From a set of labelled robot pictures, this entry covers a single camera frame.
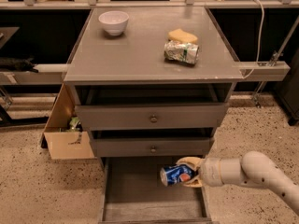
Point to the yellow sponge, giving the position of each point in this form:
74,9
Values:
182,36

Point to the green item in box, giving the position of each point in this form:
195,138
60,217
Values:
74,125

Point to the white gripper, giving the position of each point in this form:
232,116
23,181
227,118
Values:
210,172

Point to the grey open bottom drawer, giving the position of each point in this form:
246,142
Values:
134,194

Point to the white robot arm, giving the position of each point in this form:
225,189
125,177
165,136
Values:
252,170

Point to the black object on shelf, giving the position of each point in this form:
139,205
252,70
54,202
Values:
19,65

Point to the grey middle drawer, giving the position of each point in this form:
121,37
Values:
139,147

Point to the white ceramic bowl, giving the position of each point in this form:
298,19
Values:
114,22

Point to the blue pepsi can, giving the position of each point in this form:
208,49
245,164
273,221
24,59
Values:
173,175

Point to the grey top drawer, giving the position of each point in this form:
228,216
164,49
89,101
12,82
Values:
138,117

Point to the grey drawer cabinet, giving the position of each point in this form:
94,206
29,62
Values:
131,69

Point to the crushed green white can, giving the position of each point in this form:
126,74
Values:
181,52

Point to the cardboard box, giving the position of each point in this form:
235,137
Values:
64,144

